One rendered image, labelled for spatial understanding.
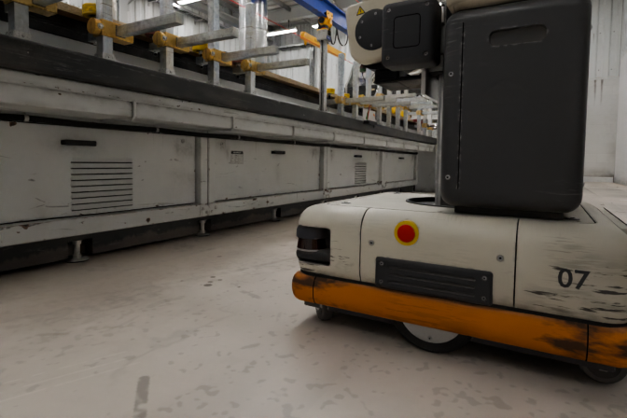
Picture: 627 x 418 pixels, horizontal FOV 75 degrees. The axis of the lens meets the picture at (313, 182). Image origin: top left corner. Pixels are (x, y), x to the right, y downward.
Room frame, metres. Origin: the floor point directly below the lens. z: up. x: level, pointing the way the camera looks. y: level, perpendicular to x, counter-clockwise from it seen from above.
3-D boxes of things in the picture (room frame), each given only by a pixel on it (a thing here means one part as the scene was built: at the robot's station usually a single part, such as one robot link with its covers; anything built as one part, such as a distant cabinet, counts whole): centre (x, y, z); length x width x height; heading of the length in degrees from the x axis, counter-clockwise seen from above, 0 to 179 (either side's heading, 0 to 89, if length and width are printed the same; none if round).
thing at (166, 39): (1.59, 0.55, 0.83); 0.14 x 0.06 x 0.05; 150
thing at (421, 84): (1.09, -0.21, 0.68); 0.28 x 0.27 x 0.25; 150
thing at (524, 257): (1.06, -0.39, 0.16); 0.67 x 0.64 x 0.25; 60
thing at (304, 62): (1.99, 0.22, 0.84); 0.43 x 0.03 x 0.04; 60
